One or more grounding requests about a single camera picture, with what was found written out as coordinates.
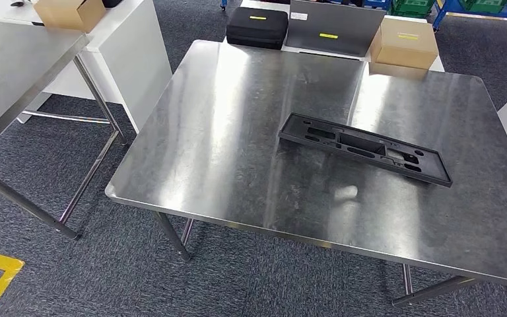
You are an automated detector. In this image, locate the open cardboard box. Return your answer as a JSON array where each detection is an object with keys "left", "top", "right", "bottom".
[{"left": 32, "top": 0, "right": 107, "bottom": 34}]

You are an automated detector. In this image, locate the blue metal rack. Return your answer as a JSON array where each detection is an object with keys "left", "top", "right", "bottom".
[{"left": 430, "top": 0, "right": 507, "bottom": 32}]

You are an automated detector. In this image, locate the closed cardboard box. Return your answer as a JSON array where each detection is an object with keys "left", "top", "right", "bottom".
[{"left": 369, "top": 17, "right": 440, "bottom": 71}]

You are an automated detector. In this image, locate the stainless steel side table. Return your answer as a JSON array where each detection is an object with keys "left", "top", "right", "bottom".
[{"left": 0, "top": 19, "right": 129, "bottom": 241}]

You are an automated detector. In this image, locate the green plastic crate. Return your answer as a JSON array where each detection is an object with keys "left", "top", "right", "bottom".
[
  {"left": 389, "top": 0, "right": 438, "bottom": 18},
  {"left": 459, "top": 0, "right": 507, "bottom": 15}
]

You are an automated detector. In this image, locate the black plastic panel part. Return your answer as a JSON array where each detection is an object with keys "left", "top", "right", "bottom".
[{"left": 278, "top": 112, "right": 454, "bottom": 188}]

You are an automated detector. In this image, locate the black hard case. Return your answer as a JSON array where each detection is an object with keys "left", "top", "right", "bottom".
[{"left": 226, "top": 6, "right": 290, "bottom": 51}]

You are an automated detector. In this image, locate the stainless steel workbench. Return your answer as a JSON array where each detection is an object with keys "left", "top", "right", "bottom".
[{"left": 104, "top": 39, "right": 507, "bottom": 308}]

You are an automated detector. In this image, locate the grey flat case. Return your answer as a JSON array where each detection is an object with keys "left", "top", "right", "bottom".
[{"left": 285, "top": 0, "right": 388, "bottom": 58}]

